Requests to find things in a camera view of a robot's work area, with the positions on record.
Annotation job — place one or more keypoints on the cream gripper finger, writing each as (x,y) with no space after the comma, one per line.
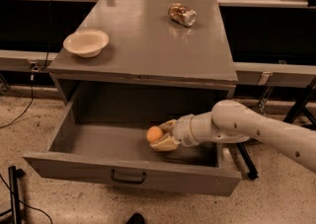
(168,126)
(165,144)

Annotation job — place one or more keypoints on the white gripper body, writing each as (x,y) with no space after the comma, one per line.
(182,130)

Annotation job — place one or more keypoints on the orange fruit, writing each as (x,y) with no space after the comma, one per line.
(153,134)

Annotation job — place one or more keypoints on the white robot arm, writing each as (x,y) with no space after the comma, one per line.
(232,122)

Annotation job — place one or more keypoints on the grey open top drawer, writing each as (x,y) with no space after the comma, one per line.
(104,126)

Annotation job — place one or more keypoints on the grey cabinet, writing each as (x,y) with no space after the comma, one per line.
(153,69)

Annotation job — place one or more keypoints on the black shoe tip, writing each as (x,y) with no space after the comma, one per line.
(136,218)

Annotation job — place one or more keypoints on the white bowl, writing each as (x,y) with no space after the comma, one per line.
(86,43)

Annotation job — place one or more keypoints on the lying soda can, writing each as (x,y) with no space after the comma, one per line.
(182,14)

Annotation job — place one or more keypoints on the black stand leg right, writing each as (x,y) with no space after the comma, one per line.
(299,107)

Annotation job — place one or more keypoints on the black stand left corner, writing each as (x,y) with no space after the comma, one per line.
(12,206)

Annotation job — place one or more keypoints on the black drawer handle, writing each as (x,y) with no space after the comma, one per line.
(116,179)

